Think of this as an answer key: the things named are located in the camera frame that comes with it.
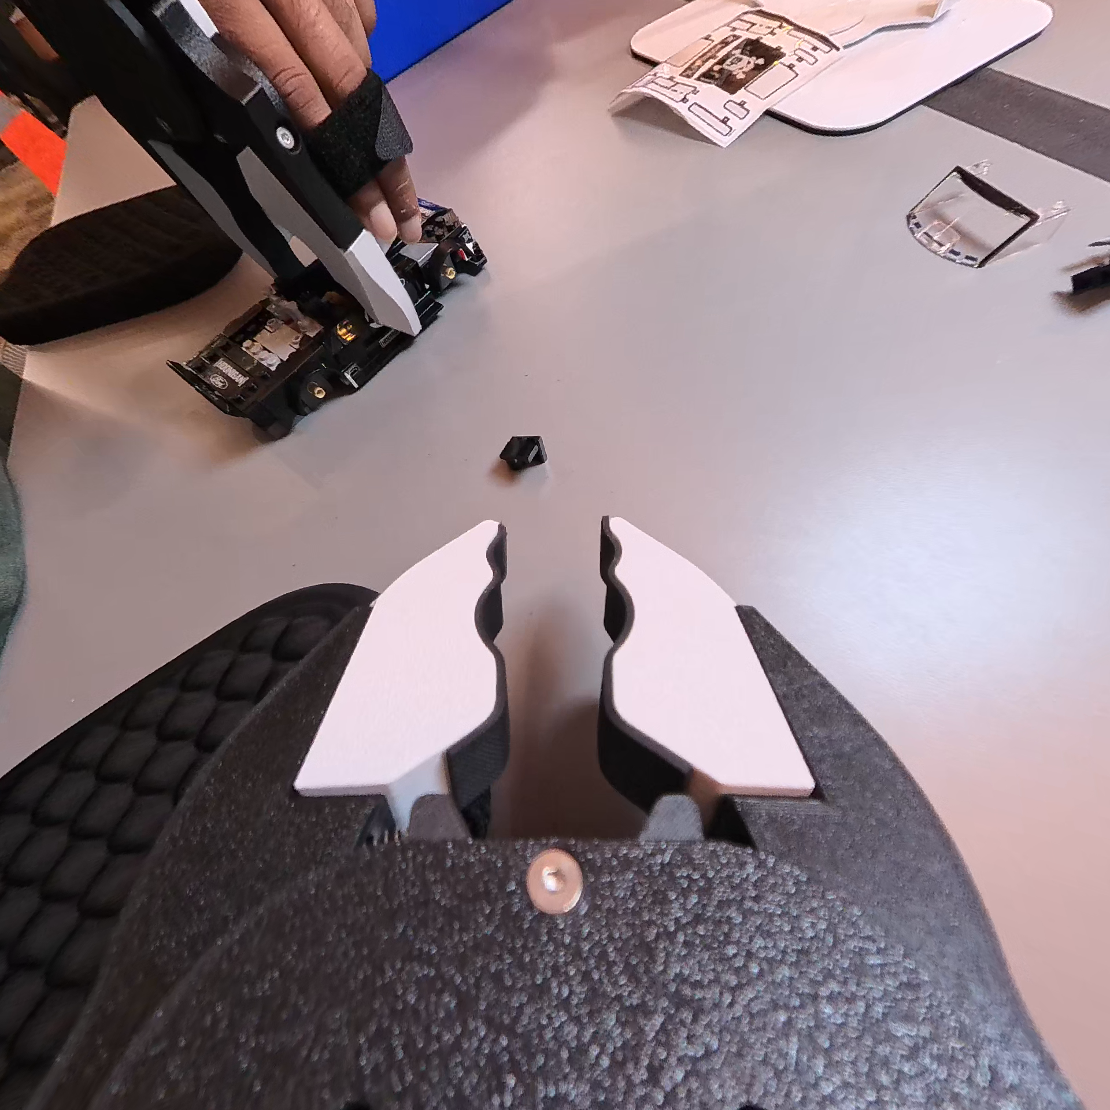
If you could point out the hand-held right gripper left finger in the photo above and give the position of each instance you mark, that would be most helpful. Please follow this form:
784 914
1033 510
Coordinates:
408 680

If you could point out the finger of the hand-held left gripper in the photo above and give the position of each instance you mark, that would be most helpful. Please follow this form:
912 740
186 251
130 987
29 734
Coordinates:
330 226

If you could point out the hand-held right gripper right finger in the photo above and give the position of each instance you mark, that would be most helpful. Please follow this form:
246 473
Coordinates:
703 685

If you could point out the black lego car model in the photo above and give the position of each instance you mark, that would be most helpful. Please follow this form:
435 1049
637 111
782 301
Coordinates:
295 347

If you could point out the blue plastic bin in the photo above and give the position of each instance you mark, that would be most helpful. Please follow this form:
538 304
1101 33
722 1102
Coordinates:
416 26

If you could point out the small black lego slope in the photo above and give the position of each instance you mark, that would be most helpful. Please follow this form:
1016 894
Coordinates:
522 450

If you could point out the clear lego windshield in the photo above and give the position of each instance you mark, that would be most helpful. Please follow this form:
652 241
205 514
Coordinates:
971 216

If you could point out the small black lego piece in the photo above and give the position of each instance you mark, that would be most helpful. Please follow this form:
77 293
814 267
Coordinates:
1089 272

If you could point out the person's left hand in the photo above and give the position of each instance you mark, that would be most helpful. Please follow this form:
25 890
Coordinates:
304 52

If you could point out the black mesh pad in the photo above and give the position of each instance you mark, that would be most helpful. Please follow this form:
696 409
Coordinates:
104 260

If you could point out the white sticker sheet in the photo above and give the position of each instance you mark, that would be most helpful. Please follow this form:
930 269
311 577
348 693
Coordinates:
728 70

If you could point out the white tray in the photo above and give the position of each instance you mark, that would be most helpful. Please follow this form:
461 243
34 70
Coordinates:
920 70

